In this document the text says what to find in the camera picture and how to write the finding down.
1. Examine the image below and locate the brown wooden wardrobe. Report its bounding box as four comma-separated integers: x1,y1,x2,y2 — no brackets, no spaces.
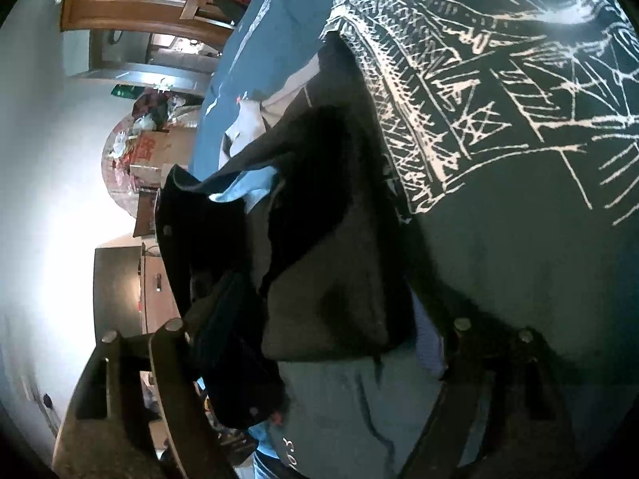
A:
60,0,241,51

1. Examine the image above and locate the dark wooden chair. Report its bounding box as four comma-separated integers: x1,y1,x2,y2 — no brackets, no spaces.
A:
132,187,161,238

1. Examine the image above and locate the black television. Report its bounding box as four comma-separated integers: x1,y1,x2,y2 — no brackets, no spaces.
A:
94,245,147,338

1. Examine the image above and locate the brown wooden dresser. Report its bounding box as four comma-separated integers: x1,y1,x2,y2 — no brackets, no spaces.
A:
139,253,177,336

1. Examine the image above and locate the blue printed blanket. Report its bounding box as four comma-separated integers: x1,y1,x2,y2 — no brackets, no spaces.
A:
187,0,639,479

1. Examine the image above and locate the cardboard box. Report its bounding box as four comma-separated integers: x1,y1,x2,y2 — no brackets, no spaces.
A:
127,129,196,169

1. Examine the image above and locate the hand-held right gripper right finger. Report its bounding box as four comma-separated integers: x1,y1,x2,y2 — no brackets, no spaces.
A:
398,303,591,479

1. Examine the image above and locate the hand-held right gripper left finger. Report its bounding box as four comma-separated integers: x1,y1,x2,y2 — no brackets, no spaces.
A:
51,273,263,479

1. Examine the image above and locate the dark navy and grey garment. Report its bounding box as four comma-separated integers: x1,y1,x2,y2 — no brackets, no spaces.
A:
154,35,446,431

